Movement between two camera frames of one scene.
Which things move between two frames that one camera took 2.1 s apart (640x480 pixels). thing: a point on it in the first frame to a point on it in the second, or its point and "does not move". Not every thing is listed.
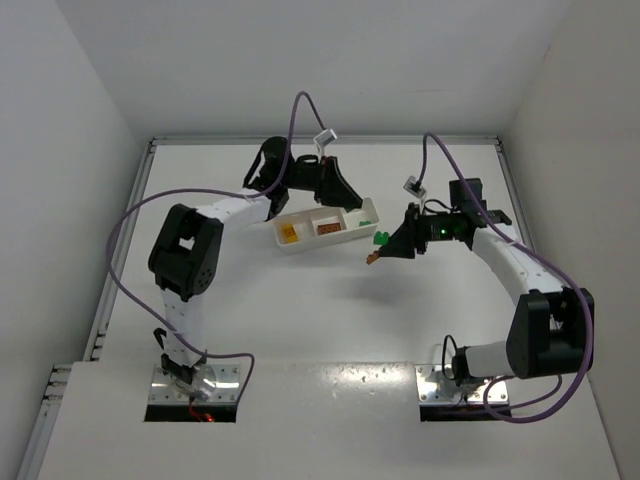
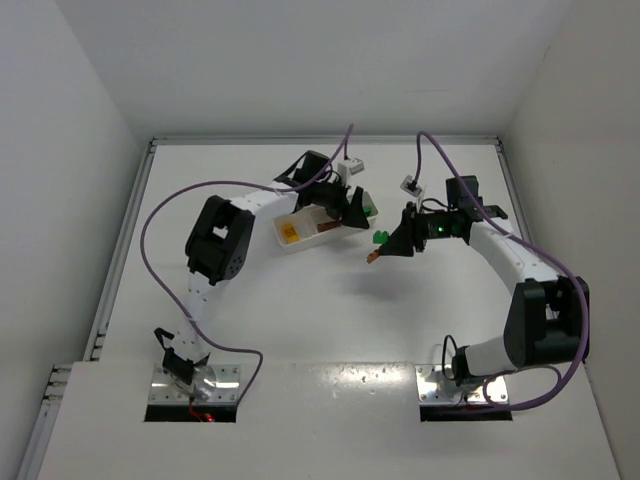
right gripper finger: [412, 216] does not move
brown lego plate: [328, 228] does not move
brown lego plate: [373, 257] does not move
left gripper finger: [335, 190] to [354, 214]
